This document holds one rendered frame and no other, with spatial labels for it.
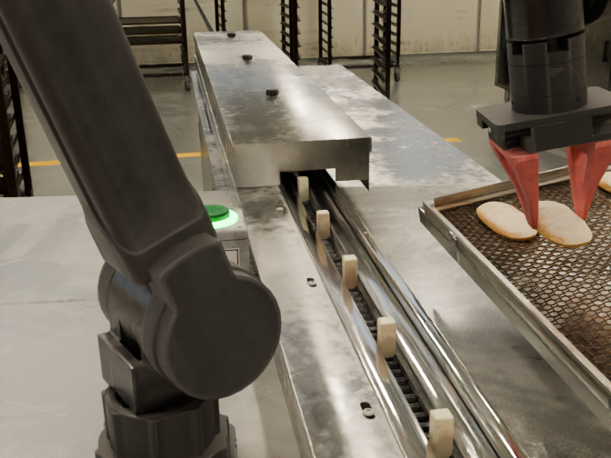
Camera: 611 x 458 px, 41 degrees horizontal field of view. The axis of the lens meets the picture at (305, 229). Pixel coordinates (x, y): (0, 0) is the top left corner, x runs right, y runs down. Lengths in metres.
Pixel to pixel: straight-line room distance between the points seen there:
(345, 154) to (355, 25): 6.74
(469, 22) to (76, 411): 7.57
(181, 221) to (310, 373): 0.20
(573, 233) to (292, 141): 0.47
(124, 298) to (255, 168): 0.56
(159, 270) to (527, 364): 0.38
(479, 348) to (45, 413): 0.37
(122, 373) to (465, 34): 7.68
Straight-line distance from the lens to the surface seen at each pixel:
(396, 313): 0.73
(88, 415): 0.67
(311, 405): 0.58
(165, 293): 0.45
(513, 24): 0.64
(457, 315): 0.80
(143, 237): 0.45
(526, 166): 0.65
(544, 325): 0.62
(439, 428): 0.56
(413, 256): 0.94
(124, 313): 0.51
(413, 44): 7.95
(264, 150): 1.04
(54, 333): 0.80
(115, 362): 0.51
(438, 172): 1.28
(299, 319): 0.69
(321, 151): 1.05
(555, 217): 0.70
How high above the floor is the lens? 1.17
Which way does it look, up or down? 20 degrees down
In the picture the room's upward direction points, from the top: 1 degrees counter-clockwise
